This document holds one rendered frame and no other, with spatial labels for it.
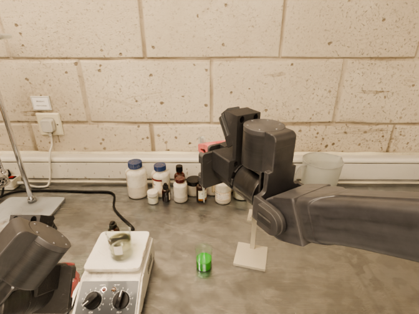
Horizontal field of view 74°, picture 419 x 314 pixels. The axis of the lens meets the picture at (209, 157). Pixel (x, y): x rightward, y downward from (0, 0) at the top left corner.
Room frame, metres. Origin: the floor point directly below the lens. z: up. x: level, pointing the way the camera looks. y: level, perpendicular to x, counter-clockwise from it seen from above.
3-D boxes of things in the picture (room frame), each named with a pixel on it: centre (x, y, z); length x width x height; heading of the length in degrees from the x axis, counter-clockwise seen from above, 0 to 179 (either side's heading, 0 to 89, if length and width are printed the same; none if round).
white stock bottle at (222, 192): (0.81, -0.05, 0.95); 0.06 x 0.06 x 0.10
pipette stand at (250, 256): (0.55, -0.11, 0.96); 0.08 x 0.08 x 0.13; 75
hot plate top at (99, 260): (0.48, 0.21, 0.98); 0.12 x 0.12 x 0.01; 1
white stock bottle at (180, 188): (0.81, 0.10, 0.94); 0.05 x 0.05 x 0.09
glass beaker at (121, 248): (0.47, 0.19, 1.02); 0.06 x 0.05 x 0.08; 34
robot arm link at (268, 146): (0.33, -0.09, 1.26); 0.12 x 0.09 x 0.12; 31
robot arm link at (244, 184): (0.37, -0.07, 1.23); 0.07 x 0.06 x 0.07; 31
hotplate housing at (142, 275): (0.46, 0.21, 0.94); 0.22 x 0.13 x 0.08; 1
